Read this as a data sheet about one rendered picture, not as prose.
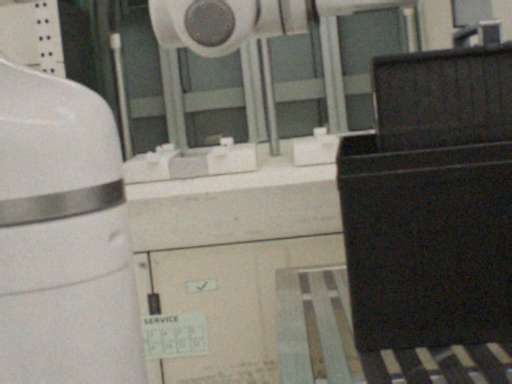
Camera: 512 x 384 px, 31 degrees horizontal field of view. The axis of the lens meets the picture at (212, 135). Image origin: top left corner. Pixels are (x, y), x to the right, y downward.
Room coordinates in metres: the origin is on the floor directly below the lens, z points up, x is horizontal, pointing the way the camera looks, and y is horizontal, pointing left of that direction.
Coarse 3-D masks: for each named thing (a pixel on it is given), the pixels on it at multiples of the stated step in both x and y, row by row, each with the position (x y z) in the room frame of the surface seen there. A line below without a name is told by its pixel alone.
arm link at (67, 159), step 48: (0, 0) 0.51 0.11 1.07; (0, 96) 0.48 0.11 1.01; (48, 96) 0.49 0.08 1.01; (96, 96) 0.52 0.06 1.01; (0, 144) 0.47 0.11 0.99; (48, 144) 0.48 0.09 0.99; (96, 144) 0.50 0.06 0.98; (0, 192) 0.47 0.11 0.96; (48, 192) 0.47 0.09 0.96; (96, 192) 0.49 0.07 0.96
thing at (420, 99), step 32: (480, 0) 0.89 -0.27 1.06; (480, 32) 0.79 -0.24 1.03; (384, 64) 0.82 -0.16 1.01; (416, 64) 0.81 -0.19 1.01; (448, 64) 0.81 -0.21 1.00; (480, 64) 0.80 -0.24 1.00; (384, 96) 0.82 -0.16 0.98; (416, 96) 0.81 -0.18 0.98; (448, 96) 0.81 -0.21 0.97; (480, 96) 0.80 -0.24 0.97; (384, 128) 0.82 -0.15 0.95; (416, 128) 0.81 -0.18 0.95; (448, 128) 0.81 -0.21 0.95; (480, 128) 0.80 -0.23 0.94
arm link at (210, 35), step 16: (176, 0) 0.84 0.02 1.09; (192, 0) 0.83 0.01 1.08; (208, 0) 0.83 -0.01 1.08; (224, 0) 0.83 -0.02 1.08; (240, 0) 0.83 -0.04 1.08; (176, 16) 0.85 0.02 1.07; (192, 16) 0.84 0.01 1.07; (208, 16) 0.83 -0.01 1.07; (224, 16) 0.83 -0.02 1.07; (240, 16) 0.84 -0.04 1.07; (192, 32) 0.84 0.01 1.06; (208, 32) 0.84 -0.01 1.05; (224, 32) 0.84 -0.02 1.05; (240, 32) 0.84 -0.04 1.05; (192, 48) 0.85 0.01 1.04; (208, 48) 0.85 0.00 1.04; (224, 48) 0.85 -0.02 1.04
